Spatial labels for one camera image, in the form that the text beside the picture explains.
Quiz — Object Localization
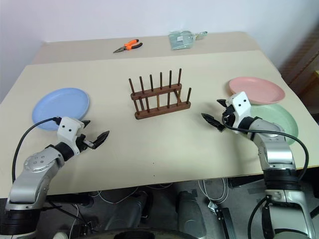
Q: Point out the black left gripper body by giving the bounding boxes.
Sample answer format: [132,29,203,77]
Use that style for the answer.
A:
[75,133,97,154]

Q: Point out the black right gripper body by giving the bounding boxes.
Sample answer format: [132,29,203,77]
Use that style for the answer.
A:
[222,105,239,130]

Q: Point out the wooden dish rack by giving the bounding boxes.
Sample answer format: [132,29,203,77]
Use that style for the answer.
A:
[128,68,192,120]

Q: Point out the blue plate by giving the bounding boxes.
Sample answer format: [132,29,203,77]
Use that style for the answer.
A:
[31,87,91,132]

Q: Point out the pink plate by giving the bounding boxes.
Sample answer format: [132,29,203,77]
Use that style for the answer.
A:
[228,77,286,106]

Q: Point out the green plate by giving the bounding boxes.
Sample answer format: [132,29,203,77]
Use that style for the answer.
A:
[248,103,299,146]

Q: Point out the dark grey rounded robot leg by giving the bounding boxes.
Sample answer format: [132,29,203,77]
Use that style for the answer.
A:
[104,191,154,233]
[176,189,208,239]

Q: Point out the brown wooden cabinet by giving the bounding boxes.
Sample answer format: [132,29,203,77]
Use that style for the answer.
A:
[278,24,319,120]

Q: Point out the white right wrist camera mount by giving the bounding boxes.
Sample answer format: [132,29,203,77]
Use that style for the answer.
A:
[226,91,252,125]

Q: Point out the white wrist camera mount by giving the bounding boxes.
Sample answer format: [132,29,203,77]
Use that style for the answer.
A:
[56,117,84,155]
[226,91,252,125]

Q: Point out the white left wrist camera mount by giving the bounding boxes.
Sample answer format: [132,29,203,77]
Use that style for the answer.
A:
[56,117,84,155]

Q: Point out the white cable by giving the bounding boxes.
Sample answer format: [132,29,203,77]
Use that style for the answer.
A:
[198,177,229,203]
[96,185,142,206]

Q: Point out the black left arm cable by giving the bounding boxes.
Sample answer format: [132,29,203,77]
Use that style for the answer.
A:
[11,116,62,185]

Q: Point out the black table frame bar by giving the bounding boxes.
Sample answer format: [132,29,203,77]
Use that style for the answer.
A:
[228,175,265,189]

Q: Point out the orange handled pliers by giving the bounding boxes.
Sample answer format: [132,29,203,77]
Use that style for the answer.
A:
[113,38,144,54]

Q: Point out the black metal bracket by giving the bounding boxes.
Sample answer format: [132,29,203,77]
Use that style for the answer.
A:
[214,206,238,239]

